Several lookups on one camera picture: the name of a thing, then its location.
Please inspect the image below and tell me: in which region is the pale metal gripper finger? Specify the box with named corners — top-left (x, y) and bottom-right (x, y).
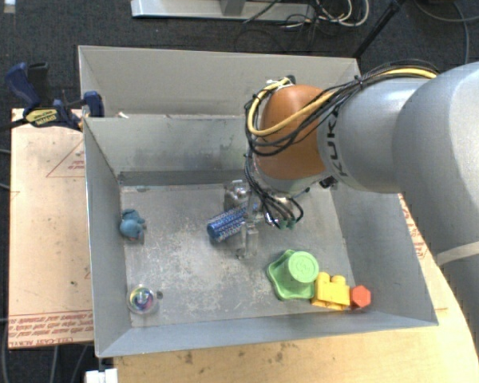
top-left (223, 179), bottom-right (250, 212)
top-left (237, 221), bottom-right (261, 260)

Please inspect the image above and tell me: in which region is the clear ball with colourful core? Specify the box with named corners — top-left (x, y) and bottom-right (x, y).
top-left (125, 282), bottom-right (160, 316)

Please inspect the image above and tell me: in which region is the black cylinder on white bracket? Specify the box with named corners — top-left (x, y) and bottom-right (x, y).
top-left (295, 175), bottom-right (339, 195)

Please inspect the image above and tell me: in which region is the orange hexagonal block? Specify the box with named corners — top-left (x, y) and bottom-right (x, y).
top-left (349, 285), bottom-right (372, 310)

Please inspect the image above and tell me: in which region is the green star-shaped cup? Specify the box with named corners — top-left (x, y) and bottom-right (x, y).
top-left (266, 249), bottom-right (321, 302)

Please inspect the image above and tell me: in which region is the grey metal bin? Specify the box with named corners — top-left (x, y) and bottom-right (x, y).
top-left (77, 45), bottom-right (440, 359)

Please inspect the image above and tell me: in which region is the blue toy elephant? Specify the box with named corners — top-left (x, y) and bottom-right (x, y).
top-left (119, 208), bottom-right (147, 243)

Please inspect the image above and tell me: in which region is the blue spiky hair roller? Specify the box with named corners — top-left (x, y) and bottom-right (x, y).
top-left (206, 203), bottom-right (260, 244)

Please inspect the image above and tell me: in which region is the yellow toy brick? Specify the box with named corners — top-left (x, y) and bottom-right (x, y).
top-left (311, 271), bottom-right (351, 311)

